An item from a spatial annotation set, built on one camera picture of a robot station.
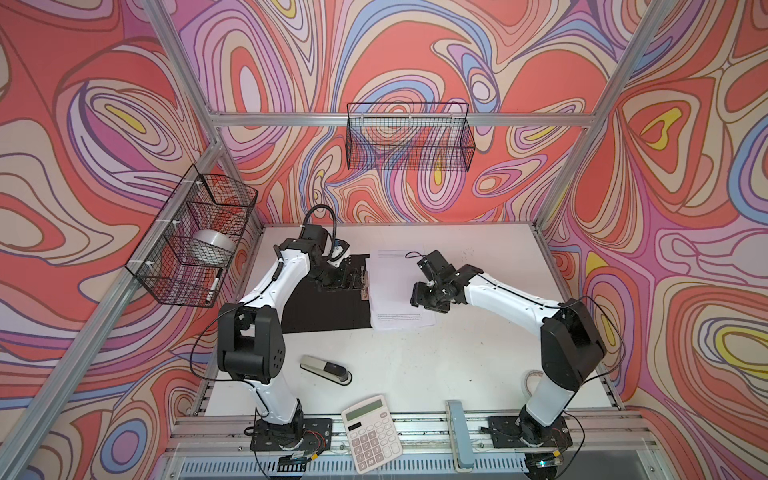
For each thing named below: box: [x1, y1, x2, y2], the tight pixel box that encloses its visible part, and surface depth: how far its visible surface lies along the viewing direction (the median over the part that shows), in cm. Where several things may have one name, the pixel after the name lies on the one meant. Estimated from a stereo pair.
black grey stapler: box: [299, 355, 353, 386], surface depth 83 cm
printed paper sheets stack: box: [366, 248, 436, 331], surface depth 95 cm
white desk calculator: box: [341, 394, 403, 474], surface depth 73 cm
